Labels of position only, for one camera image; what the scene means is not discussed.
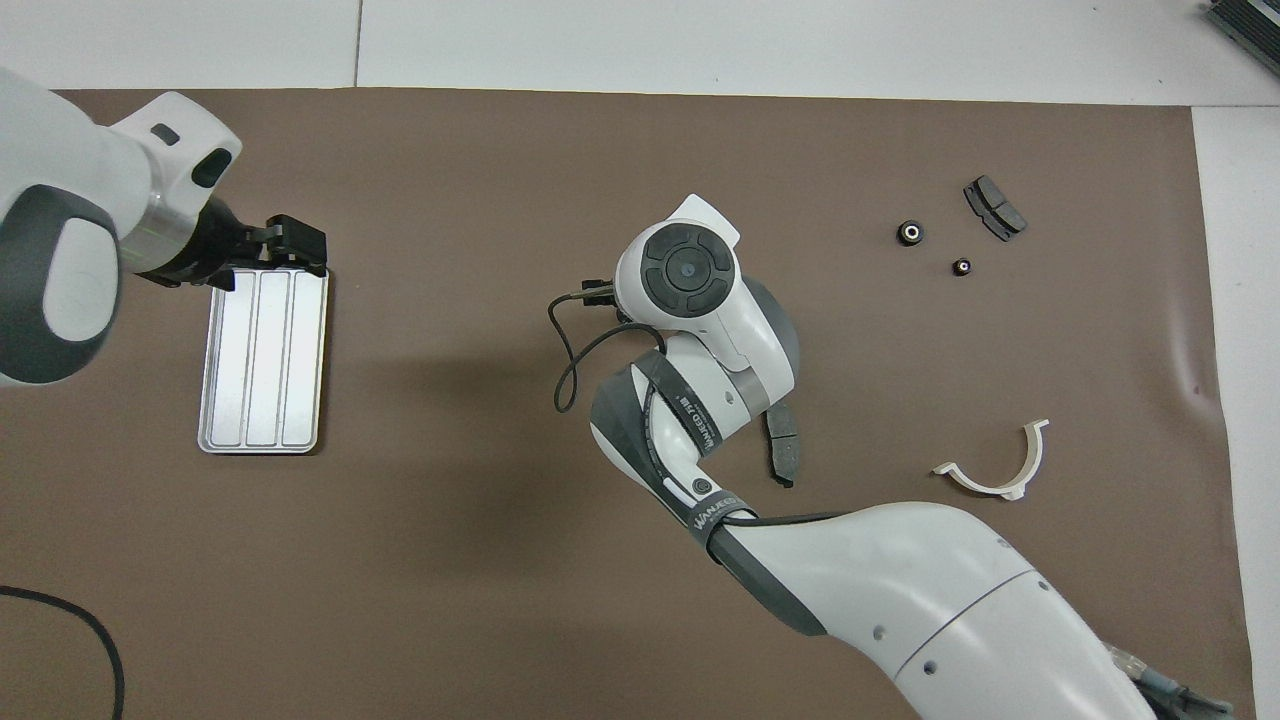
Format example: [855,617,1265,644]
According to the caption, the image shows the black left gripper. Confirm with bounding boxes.
[130,195,330,293]

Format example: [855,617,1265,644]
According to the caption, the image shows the dark ribbed device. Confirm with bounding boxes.
[1203,0,1280,53]

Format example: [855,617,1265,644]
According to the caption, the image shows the grooved grey brake pad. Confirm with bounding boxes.
[963,175,1028,243]

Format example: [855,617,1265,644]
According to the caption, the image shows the brown table mat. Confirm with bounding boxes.
[0,88,1259,720]

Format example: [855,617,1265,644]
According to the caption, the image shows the silver metal tray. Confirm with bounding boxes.
[197,263,330,456]

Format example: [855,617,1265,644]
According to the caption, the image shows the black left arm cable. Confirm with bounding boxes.
[0,586,127,720]

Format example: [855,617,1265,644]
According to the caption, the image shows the white curved plastic bracket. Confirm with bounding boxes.
[932,419,1051,502]

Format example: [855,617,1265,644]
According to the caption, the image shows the long grey brake pad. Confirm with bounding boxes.
[763,400,804,490]

